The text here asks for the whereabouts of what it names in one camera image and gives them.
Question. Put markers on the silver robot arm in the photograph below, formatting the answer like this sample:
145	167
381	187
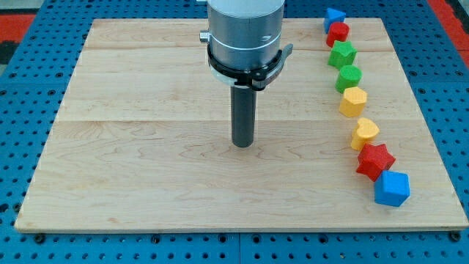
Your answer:
243	34

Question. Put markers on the blue cube block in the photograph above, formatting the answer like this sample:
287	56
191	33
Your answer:
391	188

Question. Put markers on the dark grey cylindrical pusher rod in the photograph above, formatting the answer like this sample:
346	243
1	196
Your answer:
243	109

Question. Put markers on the wooden board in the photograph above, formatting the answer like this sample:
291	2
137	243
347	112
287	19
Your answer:
141	142

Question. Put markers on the yellow hexagon block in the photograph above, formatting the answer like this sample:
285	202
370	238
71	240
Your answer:
353	102

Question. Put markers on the green cylinder block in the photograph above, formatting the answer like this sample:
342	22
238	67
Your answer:
349	76

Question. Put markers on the yellow heart block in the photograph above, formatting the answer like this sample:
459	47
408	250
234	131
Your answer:
365	131

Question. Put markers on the green star block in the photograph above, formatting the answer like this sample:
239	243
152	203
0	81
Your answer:
342	54

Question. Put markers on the red star block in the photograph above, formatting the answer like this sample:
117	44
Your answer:
373	160

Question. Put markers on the red cylinder block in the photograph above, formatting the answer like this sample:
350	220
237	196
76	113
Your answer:
338	31

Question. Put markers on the blue triangle block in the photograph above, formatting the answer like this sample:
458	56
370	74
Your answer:
331	16

